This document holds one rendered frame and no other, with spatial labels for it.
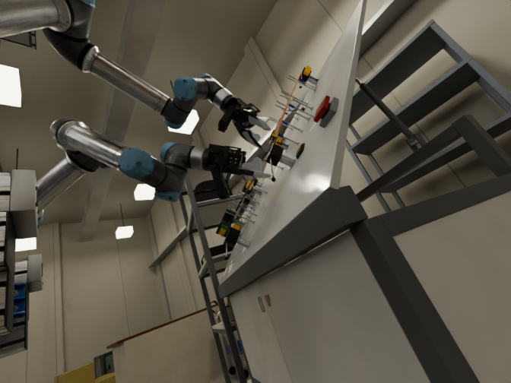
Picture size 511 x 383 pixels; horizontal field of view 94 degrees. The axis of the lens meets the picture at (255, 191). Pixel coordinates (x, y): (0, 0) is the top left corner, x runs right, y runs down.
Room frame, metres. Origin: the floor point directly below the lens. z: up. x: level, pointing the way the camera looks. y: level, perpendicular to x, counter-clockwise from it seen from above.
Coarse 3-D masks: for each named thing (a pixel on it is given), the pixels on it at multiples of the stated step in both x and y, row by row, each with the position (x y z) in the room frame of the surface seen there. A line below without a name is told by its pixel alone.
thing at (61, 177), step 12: (72, 156) 0.65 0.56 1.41; (84, 156) 0.65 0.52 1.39; (60, 168) 0.67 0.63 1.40; (72, 168) 0.68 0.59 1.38; (84, 168) 0.69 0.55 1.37; (96, 168) 0.73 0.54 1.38; (48, 180) 0.68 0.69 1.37; (60, 180) 0.70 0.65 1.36; (72, 180) 0.72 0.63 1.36; (48, 192) 0.71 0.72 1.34; (60, 192) 0.74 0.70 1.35; (48, 204) 0.77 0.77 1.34
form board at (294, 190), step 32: (352, 32) 0.62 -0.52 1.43; (352, 64) 0.51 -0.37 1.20; (320, 96) 0.73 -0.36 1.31; (352, 96) 0.47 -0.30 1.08; (288, 128) 1.28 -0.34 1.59; (320, 128) 0.57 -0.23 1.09; (320, 160) 0.47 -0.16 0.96; (288, 192) 0.65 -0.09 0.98; (320, 192) 0.41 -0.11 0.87; (256, 224) 0.98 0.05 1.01
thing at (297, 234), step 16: (336, 192) 0.39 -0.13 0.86; (352, 192) 0.40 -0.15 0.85; (320, 208) 0.41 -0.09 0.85; (336, 208) 0.38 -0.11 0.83; (352, 208) 0.39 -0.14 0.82; (288, 224) 0.52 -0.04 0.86; (304, 224) 0.47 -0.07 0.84; (320, 224) 0.43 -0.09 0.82; (336, 224) 0.39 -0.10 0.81; (352, 224) 0.40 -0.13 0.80; (272, 240) 0.61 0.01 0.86; (288, 240) 0.54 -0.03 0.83; (304, 240) 0.49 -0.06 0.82; (320, 240) 0.45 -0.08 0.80; (256, 256) 0.74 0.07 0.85; (272, 256) 0.65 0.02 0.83; (288, 256) 0.57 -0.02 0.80; (240, 272) 0.94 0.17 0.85; (256, 272) 0.79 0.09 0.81; (224, 288) 1.26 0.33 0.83; (240, 288) 1.11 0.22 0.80
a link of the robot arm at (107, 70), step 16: (48, 32) 0.39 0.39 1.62; (64, 48) 0.44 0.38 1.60; (80, 48) 0.45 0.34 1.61; (96, 48) 0.48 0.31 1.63; (80, 64) 0.48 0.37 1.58; (96, 64) 0.50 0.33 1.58; (112, 64) 0.52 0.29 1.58; (112, 80) 0.54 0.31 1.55; (128, 80) 0.56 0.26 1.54; (144, 96) 0.61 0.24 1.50; (160, 96) 0.63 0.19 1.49; (160, 112) 0.67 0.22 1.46; (176, 112) 0.67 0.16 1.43; (176, 128) 0.74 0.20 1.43
